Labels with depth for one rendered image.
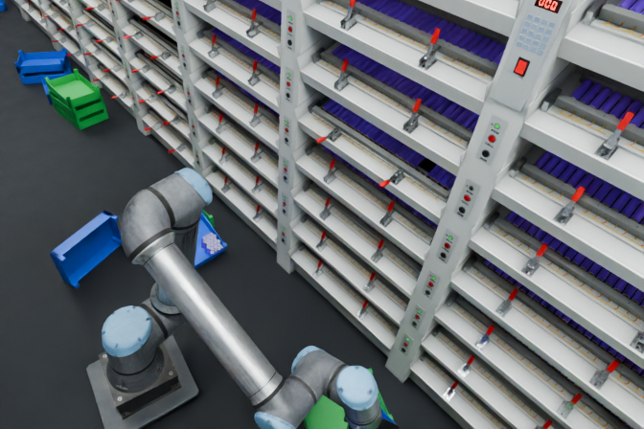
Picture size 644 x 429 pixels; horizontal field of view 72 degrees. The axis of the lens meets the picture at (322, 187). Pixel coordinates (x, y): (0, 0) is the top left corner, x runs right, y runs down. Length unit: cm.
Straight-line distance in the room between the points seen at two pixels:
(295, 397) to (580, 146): 82
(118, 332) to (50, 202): 130
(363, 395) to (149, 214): 64
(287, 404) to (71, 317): 132
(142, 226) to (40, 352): 117
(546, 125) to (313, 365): 76
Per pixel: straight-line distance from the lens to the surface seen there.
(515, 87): 102
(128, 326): 160
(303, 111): 156
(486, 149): 111
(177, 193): 115
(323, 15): 135
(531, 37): 98
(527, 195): 115
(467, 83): 111
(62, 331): 221
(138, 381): 175
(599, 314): 126
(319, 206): 175
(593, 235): 113
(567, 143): 103
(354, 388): 113
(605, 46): 96
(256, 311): 207
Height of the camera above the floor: 176
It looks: 42 degrees down
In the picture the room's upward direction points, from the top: 6 degrees clockwise
